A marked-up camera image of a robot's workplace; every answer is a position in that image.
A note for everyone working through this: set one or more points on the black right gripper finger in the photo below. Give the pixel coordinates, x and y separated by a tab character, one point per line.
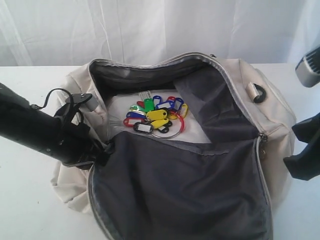
308	130
305	165

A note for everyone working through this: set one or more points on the clear plastic wrap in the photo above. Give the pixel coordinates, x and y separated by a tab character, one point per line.
117	107

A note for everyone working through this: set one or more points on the white backdrop curtain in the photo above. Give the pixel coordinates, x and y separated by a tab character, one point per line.
146	32

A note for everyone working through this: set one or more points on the bunch of colourful key tags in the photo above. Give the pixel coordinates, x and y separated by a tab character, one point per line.
158	117

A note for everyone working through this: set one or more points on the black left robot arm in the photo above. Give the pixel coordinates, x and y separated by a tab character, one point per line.
25	123

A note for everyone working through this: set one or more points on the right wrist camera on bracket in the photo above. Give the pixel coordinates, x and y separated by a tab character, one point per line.
308	68

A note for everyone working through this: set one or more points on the metal main zipper pull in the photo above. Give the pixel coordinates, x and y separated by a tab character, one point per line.
262	139

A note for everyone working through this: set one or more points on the cream fabric duffel bag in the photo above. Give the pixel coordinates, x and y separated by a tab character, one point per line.
156	189

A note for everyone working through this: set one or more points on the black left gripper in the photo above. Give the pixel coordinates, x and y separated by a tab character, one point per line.
75	147

